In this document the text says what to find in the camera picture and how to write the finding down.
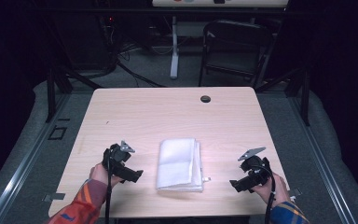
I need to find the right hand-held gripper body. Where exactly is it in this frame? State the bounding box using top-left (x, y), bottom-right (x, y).
top-left (237, 147), bottom-right (273, 188)

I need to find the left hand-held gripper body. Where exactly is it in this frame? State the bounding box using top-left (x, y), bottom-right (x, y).
top-left (102, 140), bottom-right (136, 183)

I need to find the white mesh bag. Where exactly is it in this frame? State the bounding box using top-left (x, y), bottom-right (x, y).
top-left (155, 137), bottom-right (212, 192)

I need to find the person's left hand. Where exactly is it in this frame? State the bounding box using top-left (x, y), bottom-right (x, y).
top-left (89, 162), bottom-right (123, 189)

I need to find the black metal stand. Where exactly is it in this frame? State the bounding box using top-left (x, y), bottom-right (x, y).
top-left (255, 66), bottom-right (311, 127)
top-left (44, 60), bottom-right (104, 124)

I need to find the white desk leg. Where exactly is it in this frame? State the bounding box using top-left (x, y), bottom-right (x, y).
top-left (169, 15), bottom-right (181, 80)

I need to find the dark equipment cabinet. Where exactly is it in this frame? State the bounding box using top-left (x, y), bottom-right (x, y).
top-left (51, 12), bottom-right (118, 72)

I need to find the black folding chair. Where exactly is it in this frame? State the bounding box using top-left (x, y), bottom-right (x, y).
top-left (198, 19), bottom-right (276, 89)

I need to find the black metal crossbar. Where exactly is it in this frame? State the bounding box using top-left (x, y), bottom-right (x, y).
top-left (36, 7), bottom-right (293, 17)

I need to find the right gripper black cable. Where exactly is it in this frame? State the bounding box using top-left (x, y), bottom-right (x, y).
top-left (251, 164), bottom-right (277, 224)

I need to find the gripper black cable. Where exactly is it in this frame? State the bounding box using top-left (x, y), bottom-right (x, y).
top-left (103, 148), bottom-right (114, 224)
top-left (251, 164), bottom-right (277, 224)

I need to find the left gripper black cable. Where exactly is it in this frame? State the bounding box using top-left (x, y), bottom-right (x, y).
top-left (103, 148), bottom-right (114, 224)

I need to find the grey table bracket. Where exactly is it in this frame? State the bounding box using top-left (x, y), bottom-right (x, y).
top-left (42, 192), bottom-right (66, 203)
top-left (288, 187), bottom-right (303, 201)

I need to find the aluminium floor rail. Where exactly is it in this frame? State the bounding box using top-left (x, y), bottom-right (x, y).
top-left (0, 92), bottom-right (72, 224)
top-left (286, 92), bottom-right (358, 224)

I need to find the black floor cable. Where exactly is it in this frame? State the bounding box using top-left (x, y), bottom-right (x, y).
top-left (116, 60), bottom-right (166, 89)

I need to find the white floor cable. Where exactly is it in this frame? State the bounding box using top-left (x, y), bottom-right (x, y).
top-left (150, 43), bottom-right (173, 57)

